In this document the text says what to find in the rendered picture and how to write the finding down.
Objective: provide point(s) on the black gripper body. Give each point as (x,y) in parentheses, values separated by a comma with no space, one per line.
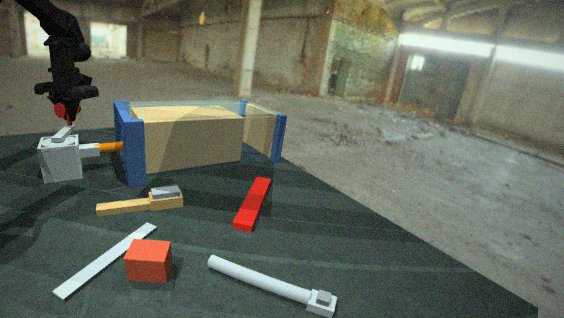
(64,80)

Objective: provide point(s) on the grey rod with square end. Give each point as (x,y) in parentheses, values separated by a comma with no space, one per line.
(318,302)

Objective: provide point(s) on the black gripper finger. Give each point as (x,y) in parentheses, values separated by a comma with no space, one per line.
(58,99)
(71,106)

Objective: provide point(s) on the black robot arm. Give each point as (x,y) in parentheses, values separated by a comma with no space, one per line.
(66,43)

